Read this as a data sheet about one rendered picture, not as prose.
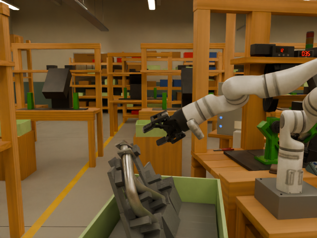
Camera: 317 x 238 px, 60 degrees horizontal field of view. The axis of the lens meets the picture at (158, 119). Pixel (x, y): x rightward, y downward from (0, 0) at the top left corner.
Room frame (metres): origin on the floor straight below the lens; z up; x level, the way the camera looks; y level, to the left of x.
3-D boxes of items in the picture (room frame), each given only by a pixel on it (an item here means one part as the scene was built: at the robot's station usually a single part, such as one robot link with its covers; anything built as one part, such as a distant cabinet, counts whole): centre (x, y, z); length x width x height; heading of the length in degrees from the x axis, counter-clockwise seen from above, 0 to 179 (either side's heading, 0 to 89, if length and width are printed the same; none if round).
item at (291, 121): (1.09, -0.54, 1.19); 0.09 x 0.09 x 0.17; 83
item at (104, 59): (11.18, 2.00, 1.11); 3.01 x 0.54 x 2.23; 90
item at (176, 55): (8.76, -0.38, 1.12); 3.01 x 0.54 x 2.24; 90
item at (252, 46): (1.92, -0.71, 1.59); 0.15 x 0.07 x 0.07; 99
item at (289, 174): (1.09, -0.54, 1.03); 0.09 x 0.09 x 0.17; 9
